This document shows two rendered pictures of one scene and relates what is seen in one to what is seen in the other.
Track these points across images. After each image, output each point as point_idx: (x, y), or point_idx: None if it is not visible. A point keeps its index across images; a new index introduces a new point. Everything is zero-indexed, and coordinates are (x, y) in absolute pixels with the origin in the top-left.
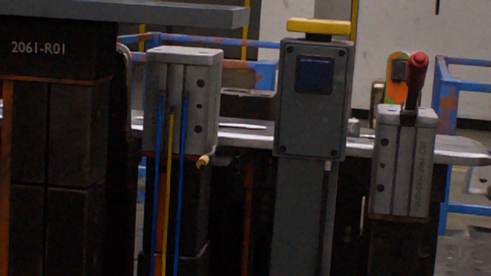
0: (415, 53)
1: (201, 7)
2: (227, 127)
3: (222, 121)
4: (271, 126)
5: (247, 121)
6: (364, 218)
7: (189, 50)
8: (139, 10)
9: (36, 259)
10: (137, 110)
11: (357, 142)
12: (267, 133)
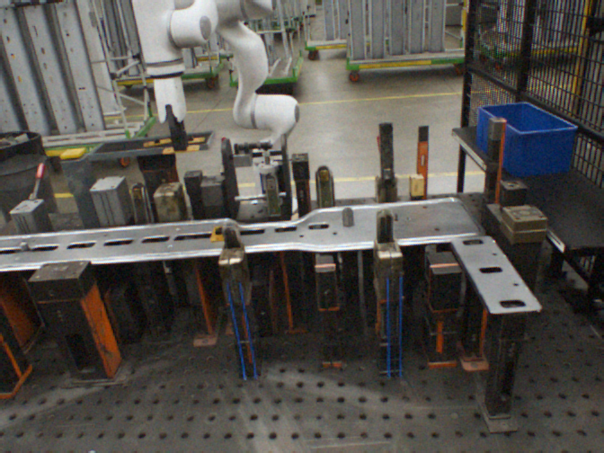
0: (43, 164)
1: (104, 154)
2: (87, 241)
3: (84, 250)
4: (62, 250)
5: (70, 255)
6: (7, 326)
7: (107, 181)
8: (129, 140)
9: None
10: (128, 253)
11: (37, 234)
12: (71, 238)
